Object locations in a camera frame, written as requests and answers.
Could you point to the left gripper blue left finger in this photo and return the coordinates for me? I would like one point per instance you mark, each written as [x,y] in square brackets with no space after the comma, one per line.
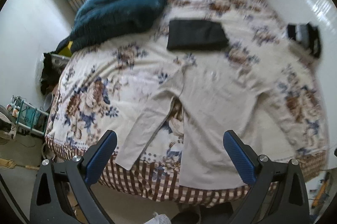
[49,202]

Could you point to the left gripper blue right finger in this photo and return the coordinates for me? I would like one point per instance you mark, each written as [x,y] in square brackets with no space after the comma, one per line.
[289,203]

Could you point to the beige long-sleeve shirt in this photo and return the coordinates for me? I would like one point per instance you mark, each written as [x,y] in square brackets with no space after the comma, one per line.
[213,102]

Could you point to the dark clothes pile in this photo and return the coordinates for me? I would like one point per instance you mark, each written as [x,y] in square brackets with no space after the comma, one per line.
[53,66]

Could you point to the striped folded clothes stack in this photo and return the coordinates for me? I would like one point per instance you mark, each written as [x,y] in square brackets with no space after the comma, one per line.
[304,40]

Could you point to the green metal rack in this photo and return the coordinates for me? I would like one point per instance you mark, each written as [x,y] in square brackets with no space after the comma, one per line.
[30,119]

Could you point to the grey plastic bucket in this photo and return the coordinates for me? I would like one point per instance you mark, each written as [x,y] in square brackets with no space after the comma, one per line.
[48,102]

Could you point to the floral bed sheet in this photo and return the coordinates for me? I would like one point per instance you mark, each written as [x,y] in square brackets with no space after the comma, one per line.
[208,66]

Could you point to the yellow box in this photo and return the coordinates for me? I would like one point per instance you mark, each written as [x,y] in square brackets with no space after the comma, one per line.
[66,51]

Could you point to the folded black garment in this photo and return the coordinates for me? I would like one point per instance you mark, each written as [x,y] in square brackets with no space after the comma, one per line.
[196,34]

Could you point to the white bed headboard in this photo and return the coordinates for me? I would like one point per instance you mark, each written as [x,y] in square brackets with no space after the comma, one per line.
[320,13]

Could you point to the teal folded quilt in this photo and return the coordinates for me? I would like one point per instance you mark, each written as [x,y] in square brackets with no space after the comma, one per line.
[111,20]

